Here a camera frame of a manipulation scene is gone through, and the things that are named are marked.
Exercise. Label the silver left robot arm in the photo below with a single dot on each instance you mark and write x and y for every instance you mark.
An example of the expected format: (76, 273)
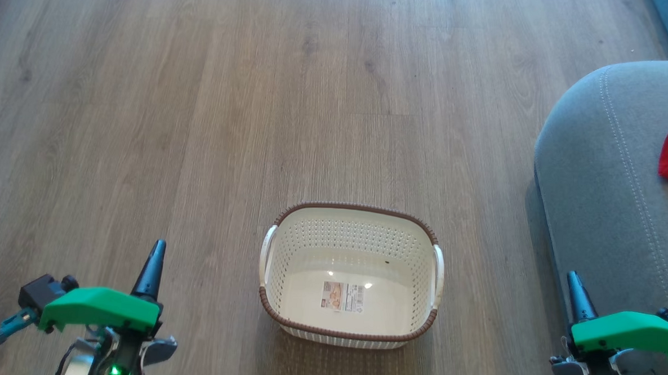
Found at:
(118, 358)

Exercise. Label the grey and yellow sofa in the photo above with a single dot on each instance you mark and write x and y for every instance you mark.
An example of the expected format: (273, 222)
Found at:
(604, 193)

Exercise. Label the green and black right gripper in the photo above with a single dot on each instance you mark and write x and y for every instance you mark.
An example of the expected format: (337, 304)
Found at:
(626, 331)

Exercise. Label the white perforated laundry basket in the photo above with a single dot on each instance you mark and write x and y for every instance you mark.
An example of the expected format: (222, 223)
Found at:
(354, 250)

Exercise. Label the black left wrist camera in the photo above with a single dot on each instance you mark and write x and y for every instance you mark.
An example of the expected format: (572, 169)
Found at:
(39, 293)

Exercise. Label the paper label sticker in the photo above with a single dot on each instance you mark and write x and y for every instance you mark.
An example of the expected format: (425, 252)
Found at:
(343, 296)

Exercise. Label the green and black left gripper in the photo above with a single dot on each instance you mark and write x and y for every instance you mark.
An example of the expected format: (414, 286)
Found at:
(100, 308)

